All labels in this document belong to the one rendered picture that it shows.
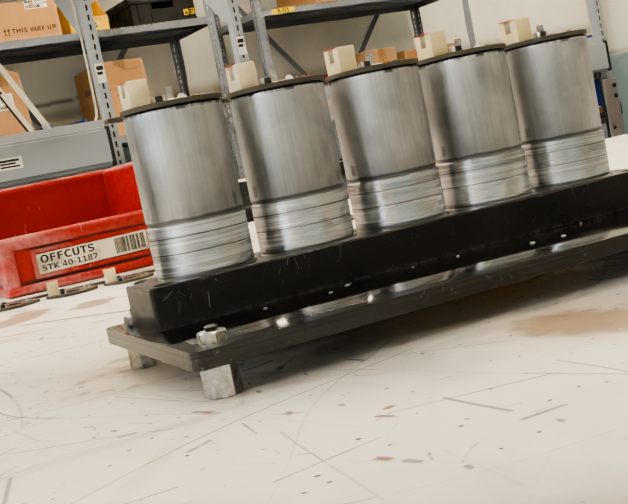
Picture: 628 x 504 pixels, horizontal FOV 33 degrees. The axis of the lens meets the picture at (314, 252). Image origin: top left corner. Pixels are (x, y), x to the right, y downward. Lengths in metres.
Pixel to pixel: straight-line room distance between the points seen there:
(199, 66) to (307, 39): 0.63
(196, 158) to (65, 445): 0.08
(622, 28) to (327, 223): 6.41
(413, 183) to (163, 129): 0.07
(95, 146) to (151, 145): 2.45
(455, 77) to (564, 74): 0.03
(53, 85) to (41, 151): 2.28
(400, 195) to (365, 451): 0.12
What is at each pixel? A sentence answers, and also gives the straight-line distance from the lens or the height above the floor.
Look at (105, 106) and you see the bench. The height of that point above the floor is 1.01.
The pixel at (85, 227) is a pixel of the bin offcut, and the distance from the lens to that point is 0.58.
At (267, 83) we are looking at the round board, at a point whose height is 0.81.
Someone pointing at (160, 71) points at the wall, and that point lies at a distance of 5.11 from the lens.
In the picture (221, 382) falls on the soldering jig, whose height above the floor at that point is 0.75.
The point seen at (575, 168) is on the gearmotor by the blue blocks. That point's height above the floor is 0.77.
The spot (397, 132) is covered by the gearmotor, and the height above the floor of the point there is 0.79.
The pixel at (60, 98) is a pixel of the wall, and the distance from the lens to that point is 4.93.
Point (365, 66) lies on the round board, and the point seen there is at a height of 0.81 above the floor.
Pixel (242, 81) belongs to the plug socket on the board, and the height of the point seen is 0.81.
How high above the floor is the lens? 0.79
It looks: 5 degrees down
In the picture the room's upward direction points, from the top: 12 degrees counter-clockwise
